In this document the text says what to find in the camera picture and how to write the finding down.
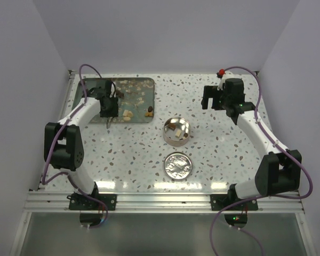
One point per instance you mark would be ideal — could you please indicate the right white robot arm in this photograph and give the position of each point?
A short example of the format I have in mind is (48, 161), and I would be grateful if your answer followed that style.
(279, 170)

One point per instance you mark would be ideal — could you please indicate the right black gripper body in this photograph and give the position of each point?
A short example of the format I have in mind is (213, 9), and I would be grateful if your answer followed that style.
(223, 100)

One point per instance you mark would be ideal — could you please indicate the embossed silver tin lid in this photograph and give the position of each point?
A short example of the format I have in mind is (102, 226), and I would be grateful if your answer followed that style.
(177, 166)

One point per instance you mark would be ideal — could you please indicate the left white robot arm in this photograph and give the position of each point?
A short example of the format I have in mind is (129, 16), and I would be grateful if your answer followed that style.
(63, 143)

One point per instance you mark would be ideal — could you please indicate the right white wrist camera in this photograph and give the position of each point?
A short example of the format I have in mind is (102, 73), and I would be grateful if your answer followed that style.
(223, 75)

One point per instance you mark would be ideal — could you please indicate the white chocolate pieces cluster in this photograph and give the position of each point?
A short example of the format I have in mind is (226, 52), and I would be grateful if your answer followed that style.
(127, 115)

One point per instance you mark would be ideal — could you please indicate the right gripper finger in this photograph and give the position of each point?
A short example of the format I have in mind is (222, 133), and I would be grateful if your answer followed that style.
(211, 92)
(205, 102)

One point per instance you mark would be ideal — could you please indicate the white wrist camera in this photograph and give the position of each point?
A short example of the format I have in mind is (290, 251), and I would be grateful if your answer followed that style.
(113, 91)
(223, 75)

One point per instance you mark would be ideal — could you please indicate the brown chocolate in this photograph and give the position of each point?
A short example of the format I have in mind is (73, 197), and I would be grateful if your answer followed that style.
(172, 126)

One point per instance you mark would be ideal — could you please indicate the white chocolate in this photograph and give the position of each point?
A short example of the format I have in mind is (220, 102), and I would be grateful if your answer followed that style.
(178, 133)

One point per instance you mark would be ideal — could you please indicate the aluminium mounting rail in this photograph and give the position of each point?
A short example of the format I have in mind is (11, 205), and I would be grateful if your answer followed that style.
(55, 201)

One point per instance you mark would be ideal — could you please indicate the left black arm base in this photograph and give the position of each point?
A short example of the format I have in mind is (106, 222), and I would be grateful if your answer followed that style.
(79, 202)

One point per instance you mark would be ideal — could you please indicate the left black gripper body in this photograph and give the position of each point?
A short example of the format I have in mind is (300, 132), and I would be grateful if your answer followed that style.
(112, 110)

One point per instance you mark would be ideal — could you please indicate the round silver tin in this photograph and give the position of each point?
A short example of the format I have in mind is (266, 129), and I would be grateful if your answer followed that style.
(169, 135)

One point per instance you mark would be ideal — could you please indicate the metal tweezers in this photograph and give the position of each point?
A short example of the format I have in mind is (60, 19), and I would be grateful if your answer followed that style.
(109, 122)

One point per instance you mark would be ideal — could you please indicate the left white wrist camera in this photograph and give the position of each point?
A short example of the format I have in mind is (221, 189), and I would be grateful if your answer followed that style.
(113, 91)

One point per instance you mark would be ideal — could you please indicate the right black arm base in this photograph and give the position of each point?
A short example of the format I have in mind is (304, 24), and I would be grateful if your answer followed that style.
(220, 201)

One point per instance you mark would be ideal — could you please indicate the green floral metal tray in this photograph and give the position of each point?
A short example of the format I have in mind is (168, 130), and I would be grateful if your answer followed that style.
(134, 93)

